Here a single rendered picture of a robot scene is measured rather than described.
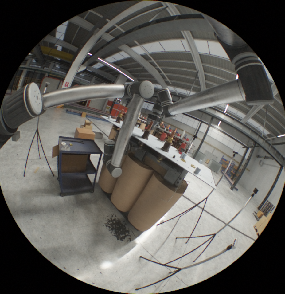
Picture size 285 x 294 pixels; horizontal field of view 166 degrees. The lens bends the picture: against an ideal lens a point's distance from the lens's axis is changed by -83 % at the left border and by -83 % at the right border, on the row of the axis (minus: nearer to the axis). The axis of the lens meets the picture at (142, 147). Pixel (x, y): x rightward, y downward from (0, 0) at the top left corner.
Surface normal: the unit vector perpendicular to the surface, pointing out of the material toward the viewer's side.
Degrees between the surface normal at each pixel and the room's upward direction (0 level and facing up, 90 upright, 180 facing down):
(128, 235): 0
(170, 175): 90
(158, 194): 90
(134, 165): 90
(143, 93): 93
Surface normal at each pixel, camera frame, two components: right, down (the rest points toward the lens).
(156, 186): -0.61, -0.06
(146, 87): 0.60, 0.41
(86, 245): 0.40, -0.88
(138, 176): -0.22, 0.17
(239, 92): -0.80, 0.57
